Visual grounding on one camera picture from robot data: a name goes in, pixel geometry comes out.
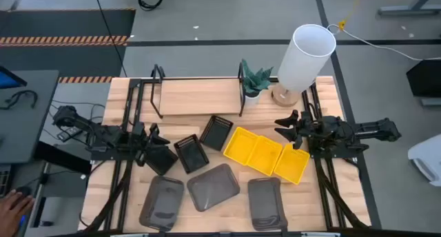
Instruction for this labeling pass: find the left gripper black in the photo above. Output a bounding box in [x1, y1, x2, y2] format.
[130, 121, 171, 167]

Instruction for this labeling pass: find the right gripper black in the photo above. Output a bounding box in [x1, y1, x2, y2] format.
[274, 109, 327, 150]

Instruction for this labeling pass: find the black plastic basket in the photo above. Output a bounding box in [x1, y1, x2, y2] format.
[199, 114, 234, 152]
[144, 145, 179, 176]
[173, 133, 210, 175]

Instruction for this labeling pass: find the grey translucent plastic basket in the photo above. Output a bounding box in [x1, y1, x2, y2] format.
[139, 175, 185, 232]
[186, 163, 241, 213]
[247, 176, 289, 232]

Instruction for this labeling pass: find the green plant in white pot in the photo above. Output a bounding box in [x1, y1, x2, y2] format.
[240, 59, 274, 107]

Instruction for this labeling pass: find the white lamp with wooden base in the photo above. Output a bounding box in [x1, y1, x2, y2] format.
[271, 23, 337, 108]

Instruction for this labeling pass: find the black power adapter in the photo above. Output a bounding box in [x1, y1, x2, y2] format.
[57, 126, 83, 143]

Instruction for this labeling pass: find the grey desk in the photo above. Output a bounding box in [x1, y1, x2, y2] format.
[0, 70, 60, 165]

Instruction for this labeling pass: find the white plastic object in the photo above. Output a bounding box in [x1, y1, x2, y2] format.
[407, 133, 441, 187]

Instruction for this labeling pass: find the black computer mouse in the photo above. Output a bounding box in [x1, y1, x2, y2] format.
[15, 185, 34, 197]

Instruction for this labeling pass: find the black box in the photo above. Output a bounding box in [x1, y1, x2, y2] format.
[406, 59, 441, 99]

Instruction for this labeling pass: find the black mat with hazard stripes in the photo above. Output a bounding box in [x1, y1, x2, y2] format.
[0, 8, 137, 83]

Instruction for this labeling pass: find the computer monitor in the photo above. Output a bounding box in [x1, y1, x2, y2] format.
[0, 65, 28, 90]

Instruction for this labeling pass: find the black keyboard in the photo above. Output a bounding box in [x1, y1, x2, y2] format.
[0, 164, 13, 198]

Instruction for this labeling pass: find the person's hand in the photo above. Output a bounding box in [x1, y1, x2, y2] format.
[0, 190, 35, 237]

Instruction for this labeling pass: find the grey metal table leg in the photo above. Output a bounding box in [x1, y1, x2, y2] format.
[377, 0, 441, 17]

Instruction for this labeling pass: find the wooden shelf black metal frame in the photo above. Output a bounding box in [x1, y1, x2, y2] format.
[150, 61, 247, 119]

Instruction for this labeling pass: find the thin black floor cable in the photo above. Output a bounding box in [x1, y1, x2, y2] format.
[92, 0, 128, 78]

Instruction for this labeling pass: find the white lamp cable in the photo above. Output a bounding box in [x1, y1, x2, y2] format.
[326, 23, 441, 62]

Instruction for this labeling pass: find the yellow cord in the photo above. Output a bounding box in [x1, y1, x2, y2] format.
[337, 0, 365, 32]

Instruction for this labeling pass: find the black cable on desk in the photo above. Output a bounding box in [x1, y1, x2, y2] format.
[0, 90, 39, 110]

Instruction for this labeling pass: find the coiled black cable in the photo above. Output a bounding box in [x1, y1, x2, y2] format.
[137, 0, 163, 12]

